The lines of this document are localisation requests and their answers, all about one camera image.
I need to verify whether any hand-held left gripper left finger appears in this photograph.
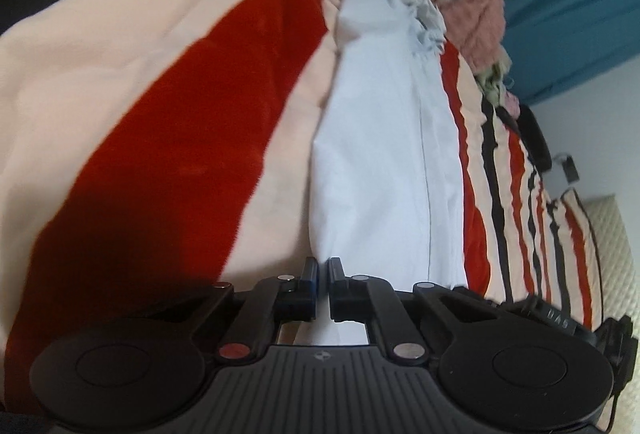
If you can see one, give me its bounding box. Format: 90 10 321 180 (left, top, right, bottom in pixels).
145 257 321 362

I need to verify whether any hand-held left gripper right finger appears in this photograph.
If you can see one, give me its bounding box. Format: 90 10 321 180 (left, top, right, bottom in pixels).
326 257 495 362

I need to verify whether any white t-shirt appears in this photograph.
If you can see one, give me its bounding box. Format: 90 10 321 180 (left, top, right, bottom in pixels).
280 0 472 346

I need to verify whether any cream quilted mattress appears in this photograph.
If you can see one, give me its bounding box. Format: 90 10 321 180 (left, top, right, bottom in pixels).
587 194 640 322

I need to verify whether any pale green garment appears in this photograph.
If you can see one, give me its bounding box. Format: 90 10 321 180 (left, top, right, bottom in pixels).
472 58 517 109

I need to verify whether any red black cream striped blanket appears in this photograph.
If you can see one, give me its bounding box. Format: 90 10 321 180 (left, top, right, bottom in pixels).
0 0 607 415

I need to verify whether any pink fluffy blanket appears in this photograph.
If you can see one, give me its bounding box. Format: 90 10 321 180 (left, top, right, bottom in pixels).
400 0 512 71

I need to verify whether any black wall device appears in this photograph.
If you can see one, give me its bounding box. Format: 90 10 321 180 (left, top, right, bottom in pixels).
554 151 581 186

